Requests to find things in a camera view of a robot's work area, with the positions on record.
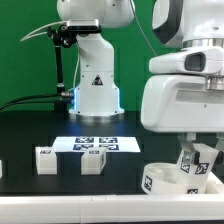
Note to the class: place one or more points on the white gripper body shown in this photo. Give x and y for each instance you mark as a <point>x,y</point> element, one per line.
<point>186,92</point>

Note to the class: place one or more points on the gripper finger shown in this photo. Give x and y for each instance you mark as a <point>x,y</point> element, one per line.
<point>190,154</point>
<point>220,142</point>

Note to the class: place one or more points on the white block at left edge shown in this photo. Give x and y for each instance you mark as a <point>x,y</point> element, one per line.
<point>1,171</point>

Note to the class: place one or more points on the black camera stand pole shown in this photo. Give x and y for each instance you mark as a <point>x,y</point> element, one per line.
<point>61,38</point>

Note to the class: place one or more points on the black camera on stand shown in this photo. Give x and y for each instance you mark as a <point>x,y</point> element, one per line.
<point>84,26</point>

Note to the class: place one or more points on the white round stool seat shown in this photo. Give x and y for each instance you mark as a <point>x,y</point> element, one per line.
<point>167,178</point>

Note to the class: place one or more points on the white L-shaped fence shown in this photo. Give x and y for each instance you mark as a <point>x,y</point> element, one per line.
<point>116,209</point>

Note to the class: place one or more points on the white fiducial marker sheet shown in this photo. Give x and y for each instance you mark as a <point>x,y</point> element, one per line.
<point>81,143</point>

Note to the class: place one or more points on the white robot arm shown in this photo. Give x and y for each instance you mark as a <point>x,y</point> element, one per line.
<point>176,23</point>

